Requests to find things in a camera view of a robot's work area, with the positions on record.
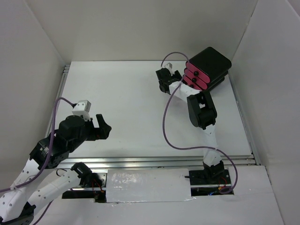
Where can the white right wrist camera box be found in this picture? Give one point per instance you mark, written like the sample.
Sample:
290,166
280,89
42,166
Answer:
169,66

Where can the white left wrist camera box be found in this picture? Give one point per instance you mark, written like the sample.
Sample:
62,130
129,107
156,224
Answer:
82,109

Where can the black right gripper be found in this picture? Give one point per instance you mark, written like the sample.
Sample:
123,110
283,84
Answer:
175,75

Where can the white cover panel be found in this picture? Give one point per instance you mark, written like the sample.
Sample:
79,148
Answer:
153,185

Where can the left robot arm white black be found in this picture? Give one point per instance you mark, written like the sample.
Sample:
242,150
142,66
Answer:
24,199

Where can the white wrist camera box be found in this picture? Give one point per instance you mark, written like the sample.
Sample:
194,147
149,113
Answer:
82,109
169,66

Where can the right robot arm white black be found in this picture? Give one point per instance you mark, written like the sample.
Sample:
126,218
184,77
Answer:
202,114

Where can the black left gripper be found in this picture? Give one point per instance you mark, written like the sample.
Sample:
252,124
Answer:
101,132

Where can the black drawer cabinet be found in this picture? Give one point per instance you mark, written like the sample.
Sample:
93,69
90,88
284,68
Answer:
214,64

